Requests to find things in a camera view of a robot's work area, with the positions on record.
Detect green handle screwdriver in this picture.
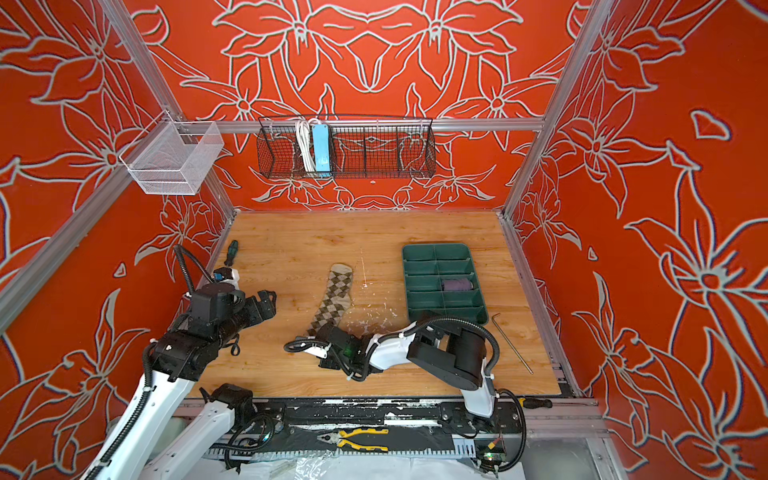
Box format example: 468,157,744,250
224,240,239,267

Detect yellow handle pliers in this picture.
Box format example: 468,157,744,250
316,428,389,453

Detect purple sock yellow cuff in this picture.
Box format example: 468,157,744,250
441,278,475,292

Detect beige argyle sock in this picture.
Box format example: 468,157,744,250
307,263,354,336

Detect green plastic divided tray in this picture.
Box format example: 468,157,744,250
402,243,489,326

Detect black allen key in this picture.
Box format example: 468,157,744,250
491,313,534,375

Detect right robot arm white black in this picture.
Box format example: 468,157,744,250
284,316,501,419

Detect white wire mesh basket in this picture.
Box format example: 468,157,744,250
119,121,224,196

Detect light blue box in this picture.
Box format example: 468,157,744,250
312,123,331,176

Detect black wire wall basket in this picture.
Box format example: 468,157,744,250
256,115,437,180

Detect white cable bundle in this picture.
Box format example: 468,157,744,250
295,118,316,175

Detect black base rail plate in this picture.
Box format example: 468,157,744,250
253,396,522,436

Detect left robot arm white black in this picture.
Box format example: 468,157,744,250
83,282,277,479

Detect white slotted cable duct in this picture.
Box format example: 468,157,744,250
230,437,477,463

